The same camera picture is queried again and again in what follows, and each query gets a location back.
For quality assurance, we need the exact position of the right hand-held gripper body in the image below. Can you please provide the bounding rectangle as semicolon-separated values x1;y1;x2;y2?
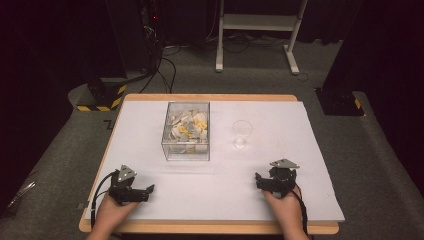
266;158;301;199

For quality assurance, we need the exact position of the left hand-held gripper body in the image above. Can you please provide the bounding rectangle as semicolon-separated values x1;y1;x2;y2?
108;164;150;205

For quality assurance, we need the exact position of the pile of white yellow packets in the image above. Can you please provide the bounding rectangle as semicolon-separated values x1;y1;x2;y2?
166;109;209;155

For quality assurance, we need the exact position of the clear acrylic drawer box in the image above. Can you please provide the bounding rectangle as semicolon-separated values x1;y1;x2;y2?
161;101;211;162

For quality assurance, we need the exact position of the person's left hand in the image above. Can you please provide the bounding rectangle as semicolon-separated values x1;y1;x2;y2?
95;194;141;232

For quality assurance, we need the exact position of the person's right hand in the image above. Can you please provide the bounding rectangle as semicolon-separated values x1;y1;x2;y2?
261;186;307;231

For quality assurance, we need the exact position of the clear plastic cup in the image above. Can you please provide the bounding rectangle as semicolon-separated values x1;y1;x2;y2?
231;119;254;150

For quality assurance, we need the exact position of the white table sheet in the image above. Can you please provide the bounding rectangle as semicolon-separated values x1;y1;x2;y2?
84;100;346;223

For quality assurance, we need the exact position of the black stand with striped base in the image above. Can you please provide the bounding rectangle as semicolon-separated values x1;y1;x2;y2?
76;0;129;113

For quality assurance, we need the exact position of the black stand base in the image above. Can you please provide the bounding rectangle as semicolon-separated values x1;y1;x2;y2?
314;86;365;117

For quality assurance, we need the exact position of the shiny metal object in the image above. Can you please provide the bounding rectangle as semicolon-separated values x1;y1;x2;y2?
5;180;37;210

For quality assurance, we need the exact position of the wooden table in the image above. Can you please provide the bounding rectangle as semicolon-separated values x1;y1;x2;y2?
78;93;340;236

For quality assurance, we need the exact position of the white metal stand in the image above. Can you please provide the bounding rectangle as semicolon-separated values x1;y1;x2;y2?
215;0;309;76

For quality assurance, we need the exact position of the dark equipment rack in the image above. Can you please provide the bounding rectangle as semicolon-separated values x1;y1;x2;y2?
141;0;165;73

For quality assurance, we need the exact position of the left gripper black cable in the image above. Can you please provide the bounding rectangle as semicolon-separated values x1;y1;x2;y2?
90;171;118;229

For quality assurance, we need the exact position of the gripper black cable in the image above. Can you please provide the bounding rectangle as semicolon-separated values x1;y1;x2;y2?
289;185;310;237
90;171;118;229

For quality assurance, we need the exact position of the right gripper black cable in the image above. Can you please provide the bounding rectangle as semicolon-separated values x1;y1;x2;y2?
289;185;310;237

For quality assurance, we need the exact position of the black floor cable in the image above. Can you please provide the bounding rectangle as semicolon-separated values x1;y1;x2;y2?
139;55;178;95

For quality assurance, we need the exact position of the bundle of floor cables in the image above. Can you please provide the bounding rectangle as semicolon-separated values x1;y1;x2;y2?
205;31;288;54

